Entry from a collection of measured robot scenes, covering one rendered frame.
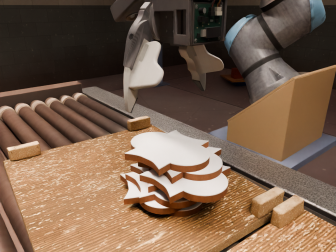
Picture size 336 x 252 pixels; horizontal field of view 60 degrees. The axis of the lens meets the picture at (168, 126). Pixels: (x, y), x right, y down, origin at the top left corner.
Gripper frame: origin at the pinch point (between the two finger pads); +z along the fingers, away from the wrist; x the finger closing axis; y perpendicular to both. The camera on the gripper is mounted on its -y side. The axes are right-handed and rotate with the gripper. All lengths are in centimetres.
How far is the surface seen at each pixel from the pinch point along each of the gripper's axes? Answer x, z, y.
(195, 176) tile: -1.3, 9.3, 6.9
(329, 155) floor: 235, 110, -34
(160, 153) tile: -2.1, 7.6, 0.7
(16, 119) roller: -5, 17, -58
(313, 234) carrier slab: 7.2, 16.2, 20.9
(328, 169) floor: 209, 110, -26
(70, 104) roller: 15, 17, -62
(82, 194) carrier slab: -10.4, 15.7, -9.5
